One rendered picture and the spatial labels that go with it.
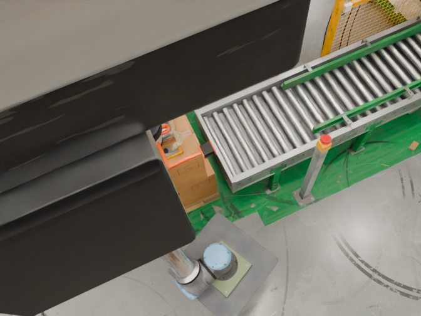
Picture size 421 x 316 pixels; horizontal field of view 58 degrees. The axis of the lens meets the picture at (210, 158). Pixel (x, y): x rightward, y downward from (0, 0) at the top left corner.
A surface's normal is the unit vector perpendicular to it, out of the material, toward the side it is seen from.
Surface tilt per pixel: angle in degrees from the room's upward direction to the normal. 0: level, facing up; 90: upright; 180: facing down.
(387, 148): 0
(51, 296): 90
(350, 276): 0
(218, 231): 0
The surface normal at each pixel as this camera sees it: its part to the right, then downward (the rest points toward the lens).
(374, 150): -0.08, -0.43
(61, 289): 0.41, 0.80
